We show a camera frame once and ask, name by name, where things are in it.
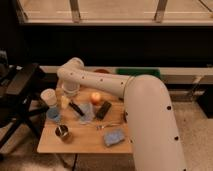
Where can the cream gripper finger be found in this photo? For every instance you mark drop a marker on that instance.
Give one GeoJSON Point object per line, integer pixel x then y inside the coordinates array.
{"type": "Point", "coordinates": [64, 102]}

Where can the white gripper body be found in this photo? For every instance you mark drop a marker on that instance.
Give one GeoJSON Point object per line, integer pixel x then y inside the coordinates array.
{"type": "Point", "coordinates": [70, 88]}

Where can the black brush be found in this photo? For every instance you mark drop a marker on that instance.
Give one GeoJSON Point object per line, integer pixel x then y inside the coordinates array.
{"type": "Point", "coordinates": [76, 108]}

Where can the white paper cup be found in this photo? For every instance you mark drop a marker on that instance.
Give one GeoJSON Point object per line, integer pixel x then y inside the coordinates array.
{"type": "Point", "coordinates": [49, 97]}

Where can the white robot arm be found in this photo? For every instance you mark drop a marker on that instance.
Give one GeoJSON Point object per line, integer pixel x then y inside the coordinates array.
{"type": "Point", "coordinates": [153, 130]}

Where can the light blue cloth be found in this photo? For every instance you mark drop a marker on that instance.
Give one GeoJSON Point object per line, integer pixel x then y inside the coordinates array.
{"type": "Point", "coordinates": [89, 114]}

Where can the orange apple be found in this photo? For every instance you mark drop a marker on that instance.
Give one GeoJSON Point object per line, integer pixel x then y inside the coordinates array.
{"type": "Point", "coordinates": [95, 98]}

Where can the metal can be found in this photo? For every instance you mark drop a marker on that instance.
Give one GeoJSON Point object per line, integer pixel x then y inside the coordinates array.
{"type": "Point", "coordinates": [62, 132]}

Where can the wooden folding table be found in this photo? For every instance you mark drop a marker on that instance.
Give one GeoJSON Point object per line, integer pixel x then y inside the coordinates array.
{"type": "Point", "coordinates": [84, 138]}

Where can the red bowl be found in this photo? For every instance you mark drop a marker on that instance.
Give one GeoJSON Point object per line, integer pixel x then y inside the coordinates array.
{"type": "Point", "coordinates": [101, 71]}

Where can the black rectangular block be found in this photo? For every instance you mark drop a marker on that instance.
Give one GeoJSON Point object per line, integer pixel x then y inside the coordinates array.
{"type": "Point", "coordinates": [103, 110]}

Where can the silver fork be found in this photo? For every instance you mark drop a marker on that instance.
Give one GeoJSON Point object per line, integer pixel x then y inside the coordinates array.
{"type": "Point", "coordinates": [100, 127]}

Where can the black office chair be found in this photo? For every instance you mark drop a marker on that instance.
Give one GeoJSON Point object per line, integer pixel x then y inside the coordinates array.
{"type": "Point", "coordinates": [17, 91]}

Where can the blue sponge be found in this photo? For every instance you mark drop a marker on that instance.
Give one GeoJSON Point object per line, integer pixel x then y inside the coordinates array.
{"type": "Point", "coordinates": [113, 137]}

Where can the green plastic tray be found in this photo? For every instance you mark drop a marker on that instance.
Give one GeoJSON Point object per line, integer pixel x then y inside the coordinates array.
{"type": "Point", "coordinates": [136, 72]}

